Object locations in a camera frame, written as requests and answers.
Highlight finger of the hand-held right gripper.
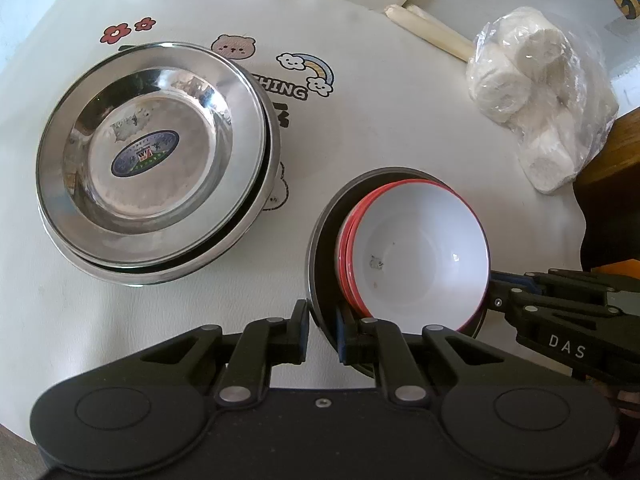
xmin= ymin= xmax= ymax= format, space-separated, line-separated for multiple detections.
xmin=487 ymin=284 xmax=624 ymax=318
xmin=491 ymin=268 xmax=617 ymax=294

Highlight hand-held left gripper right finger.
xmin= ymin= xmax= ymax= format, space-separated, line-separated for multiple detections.
xmin=336 ymin=305 xmax=501 ymax=407

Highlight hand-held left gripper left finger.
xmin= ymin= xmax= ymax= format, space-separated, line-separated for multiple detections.
xmin=140 ymin=299 xmax=310 ymax=408

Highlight stainless steel bowl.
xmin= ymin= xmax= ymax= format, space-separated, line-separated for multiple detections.
xmin=306 ymin=166 xmax=494 ymax=377

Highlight speckled white red-rimmed bowl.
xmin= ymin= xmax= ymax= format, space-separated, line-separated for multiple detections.
xmin=345 ymin=180 xmax=493 ymax=334

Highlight stainless steel plates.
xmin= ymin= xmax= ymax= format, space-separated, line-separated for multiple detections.
xmin=37 ymin=45 xmax=282 ymax=289

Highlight steel plate with oval label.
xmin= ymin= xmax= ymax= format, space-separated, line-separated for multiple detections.
xmin=35 ymin=42 xmax=273 ymax=267

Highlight brown wooden furniture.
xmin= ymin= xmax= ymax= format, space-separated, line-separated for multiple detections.
xmin=572 ymin=105 xmax=640 ymax=282

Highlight white cartoon print table mat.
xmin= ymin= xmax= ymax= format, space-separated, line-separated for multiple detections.
xmin=0 ymin=0 xmax=593 ymax=443

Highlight plastic bag of white rolls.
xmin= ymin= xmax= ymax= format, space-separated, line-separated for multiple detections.
xmin=465 ymin=6 xmax=621 ymax=195

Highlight white paper roll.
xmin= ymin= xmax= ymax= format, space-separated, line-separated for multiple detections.
xmin=402 ymin=3 xmax=477 ymax=47
xmin=384 ymin=4 xmax=473 ymax=59

